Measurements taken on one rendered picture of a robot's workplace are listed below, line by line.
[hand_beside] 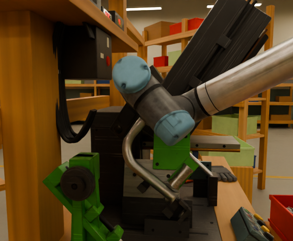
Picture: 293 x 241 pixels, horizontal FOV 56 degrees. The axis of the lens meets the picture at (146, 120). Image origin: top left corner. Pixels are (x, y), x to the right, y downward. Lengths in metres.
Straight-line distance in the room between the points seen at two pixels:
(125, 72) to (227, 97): 0.23
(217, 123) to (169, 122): 3.22
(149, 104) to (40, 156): 0.34
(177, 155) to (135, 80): 0.41
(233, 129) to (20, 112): 3.08
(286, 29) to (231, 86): 9.92
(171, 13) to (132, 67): 9.59
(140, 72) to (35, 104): 0.30
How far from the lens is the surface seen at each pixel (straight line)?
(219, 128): 3.72
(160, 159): 0.88
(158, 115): 0.53
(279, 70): 0.61
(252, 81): 0.61
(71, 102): 1.15
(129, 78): 0.54
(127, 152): 0.86
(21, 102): 0.73
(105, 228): 0.72
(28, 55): 0.72
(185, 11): 10.12
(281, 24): 10.50
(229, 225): 0.96
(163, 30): 4.79
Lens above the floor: 1.33
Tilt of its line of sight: 7 degrees down
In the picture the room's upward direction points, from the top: straight up
